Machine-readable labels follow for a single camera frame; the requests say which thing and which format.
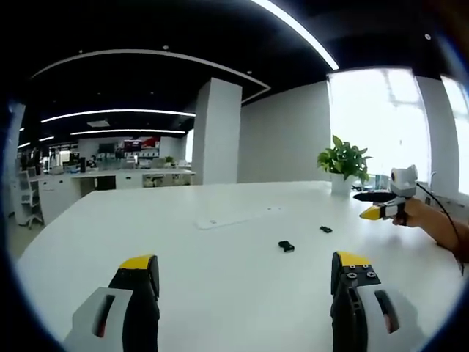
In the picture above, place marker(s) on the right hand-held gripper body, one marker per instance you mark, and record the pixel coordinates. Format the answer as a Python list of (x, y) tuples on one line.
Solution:
[(402, 183)]

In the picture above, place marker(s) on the black plastic buckle socket part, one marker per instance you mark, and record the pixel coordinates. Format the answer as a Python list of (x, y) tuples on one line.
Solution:
[(286, 245)]

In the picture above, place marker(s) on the white office chair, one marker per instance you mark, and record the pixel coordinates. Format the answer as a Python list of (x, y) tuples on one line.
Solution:
[(30, 199)]

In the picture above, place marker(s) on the long ceiling light strip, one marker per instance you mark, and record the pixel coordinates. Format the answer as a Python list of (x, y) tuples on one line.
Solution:
[(300, 34)]

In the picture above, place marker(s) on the green potted plant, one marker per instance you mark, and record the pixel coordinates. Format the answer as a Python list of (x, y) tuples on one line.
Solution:
[(344, 157)]

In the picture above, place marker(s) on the person's right hand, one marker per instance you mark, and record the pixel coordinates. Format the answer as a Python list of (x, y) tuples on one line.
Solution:
[(416, 214)]

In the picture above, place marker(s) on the black plastic buckle pronged part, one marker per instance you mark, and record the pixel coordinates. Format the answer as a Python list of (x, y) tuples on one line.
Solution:
[(325, 229)]

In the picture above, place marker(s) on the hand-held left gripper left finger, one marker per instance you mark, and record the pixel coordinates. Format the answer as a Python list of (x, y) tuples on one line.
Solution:
[(91, 311)]

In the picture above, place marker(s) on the white square pillar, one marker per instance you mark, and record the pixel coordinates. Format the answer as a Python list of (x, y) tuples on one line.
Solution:
[(217, 132)]

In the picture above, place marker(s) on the white plant pot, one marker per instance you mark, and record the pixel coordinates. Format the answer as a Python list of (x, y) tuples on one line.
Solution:
[(341, 185)]

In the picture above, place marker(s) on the small green background plant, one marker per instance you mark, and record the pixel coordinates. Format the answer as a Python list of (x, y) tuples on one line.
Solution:
[(169, 160)]

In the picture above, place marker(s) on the white office counter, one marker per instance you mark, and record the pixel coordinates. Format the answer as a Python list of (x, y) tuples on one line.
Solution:
[(110, 181)]

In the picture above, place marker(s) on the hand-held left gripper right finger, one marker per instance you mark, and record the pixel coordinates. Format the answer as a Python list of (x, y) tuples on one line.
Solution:
[(370, 315)]

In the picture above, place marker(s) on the large bright window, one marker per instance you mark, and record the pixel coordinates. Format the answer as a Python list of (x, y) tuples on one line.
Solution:
[(377, 124)]

